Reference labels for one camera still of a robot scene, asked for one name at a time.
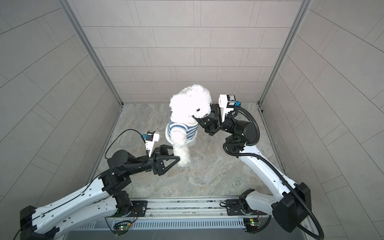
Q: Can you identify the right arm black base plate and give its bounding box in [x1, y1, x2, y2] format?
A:
[224, 199, 253, 216]

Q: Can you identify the white teddy bear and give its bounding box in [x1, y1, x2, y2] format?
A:
[169, 84, 212, 168]

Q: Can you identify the black corrugated cable conduit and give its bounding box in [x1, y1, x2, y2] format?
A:
[222, 106, 325, 240]

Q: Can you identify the corner aluminium profile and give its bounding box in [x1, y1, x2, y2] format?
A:
[259, 0, 312, 106]
[58, 0, 124, 107]

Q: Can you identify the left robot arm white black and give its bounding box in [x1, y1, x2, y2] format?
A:
[16, 145, 180, 240]

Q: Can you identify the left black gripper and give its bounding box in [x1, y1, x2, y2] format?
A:
[123, 146, 179, 180]

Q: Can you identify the blue white striped sweater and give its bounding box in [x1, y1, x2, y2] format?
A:
[166, 120, 199, 144]

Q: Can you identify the left corner aluminium profile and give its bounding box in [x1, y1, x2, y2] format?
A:
[58, 0, 124, 107]

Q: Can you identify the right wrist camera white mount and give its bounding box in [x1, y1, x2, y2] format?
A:
[218, 95, 241, 123]

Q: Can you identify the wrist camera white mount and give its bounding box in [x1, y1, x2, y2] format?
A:
[142, 132, 160, 157]
[218, 95, 241, 123]

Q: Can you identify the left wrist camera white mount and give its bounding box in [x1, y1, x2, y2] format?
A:
[142, 132, 160, 157]

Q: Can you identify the left green circuit board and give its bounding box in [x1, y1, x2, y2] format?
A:
[113, 221, 133, 236]

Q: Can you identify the right green circuit board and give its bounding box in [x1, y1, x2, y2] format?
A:
[243, 218, 261, 234]

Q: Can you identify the left camera black cable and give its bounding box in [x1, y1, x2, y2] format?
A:
[104, 128, 148, 160]

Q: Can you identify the green circuit board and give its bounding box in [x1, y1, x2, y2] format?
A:
[243, 218, 261, 234]
[113, 221, 133, 236]

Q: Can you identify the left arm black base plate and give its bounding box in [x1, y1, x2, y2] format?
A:
[119, 201, 148, 218]

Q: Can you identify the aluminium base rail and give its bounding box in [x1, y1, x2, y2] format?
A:
[81, 198, 271, 226]

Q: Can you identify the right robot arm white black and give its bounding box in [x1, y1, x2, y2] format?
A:
[197, 102, 324, 240]

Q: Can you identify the right corner aluminium profile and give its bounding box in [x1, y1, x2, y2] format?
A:
[259, 0, 312, 106]

